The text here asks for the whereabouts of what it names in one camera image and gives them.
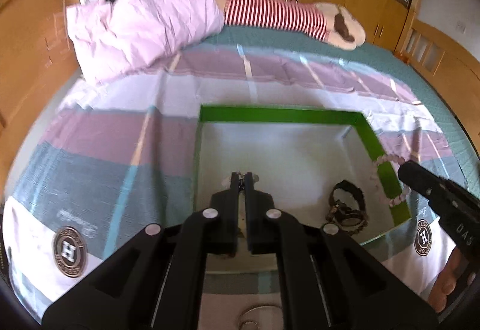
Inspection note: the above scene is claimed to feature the pink bead bracelet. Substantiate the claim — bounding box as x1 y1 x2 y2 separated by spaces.
368 152 413 208

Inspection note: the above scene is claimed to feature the black wrist watch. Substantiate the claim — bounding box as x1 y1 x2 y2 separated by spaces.
325 180 368 236

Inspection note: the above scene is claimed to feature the metal bangle with charm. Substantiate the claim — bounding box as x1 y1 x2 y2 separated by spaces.
236 304 284 330

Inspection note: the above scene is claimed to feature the right hand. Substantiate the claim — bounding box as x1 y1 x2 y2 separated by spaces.
427 247 470 314

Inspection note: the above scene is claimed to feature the wooden footboard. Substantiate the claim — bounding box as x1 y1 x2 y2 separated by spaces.
394 11 480 148

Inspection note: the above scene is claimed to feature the green cardboard box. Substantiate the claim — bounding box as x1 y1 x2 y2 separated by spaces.
192 103 413 275

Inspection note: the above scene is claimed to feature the plaid bed sheet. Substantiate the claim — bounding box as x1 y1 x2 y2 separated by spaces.
3 26 479 323

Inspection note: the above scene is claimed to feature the striped plush toy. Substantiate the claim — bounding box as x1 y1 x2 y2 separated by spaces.
216 0 366 51

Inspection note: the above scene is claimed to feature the wooden headboard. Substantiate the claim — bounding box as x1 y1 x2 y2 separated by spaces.
1 0 78 184

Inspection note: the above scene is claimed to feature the pink crumpled pillow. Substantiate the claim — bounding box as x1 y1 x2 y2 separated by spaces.
66 0 224 83

